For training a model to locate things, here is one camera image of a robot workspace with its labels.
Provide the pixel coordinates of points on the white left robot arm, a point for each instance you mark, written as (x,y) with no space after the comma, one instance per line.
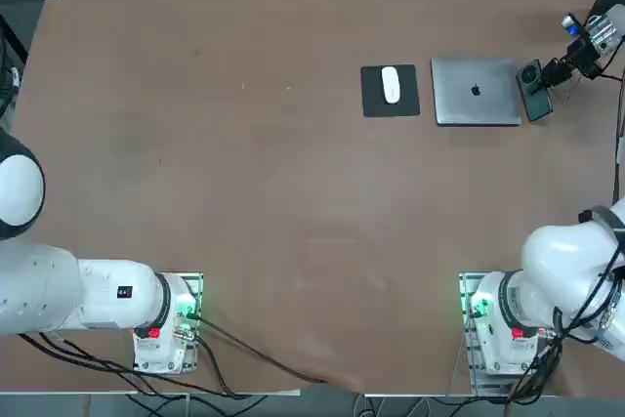
(73,290)

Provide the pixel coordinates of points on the black mouse pad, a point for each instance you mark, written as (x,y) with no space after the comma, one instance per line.
(371,104)

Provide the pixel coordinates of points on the grey closed laptop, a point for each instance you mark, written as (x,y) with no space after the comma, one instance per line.
(459,104)

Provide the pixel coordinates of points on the white computer mouse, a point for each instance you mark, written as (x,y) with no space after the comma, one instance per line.
(390,85)

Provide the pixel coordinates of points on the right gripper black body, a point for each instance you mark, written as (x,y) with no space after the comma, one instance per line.
(585,58)

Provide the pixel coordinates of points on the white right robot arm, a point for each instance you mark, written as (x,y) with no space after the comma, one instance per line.
(552,256)

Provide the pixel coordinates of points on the dark green model phone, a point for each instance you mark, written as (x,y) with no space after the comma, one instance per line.
(539,109)

